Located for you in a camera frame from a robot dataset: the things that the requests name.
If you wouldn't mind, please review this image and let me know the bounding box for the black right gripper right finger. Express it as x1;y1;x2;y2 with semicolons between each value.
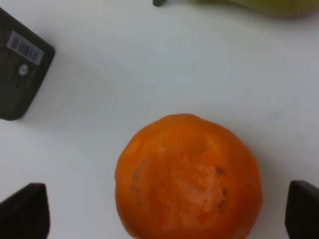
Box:
285;180;319;239

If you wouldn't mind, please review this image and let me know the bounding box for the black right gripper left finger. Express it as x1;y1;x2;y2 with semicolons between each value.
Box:
0;183;50;239

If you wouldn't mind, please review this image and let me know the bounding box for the orange tangerine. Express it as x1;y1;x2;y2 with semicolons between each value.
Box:
115;114;263;239

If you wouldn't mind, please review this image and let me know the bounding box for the green red pear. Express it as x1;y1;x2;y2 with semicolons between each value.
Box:
153;0;319;18

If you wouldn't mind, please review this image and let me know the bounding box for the dark green pump bottle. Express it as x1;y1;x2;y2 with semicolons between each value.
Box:
0;9;55;121

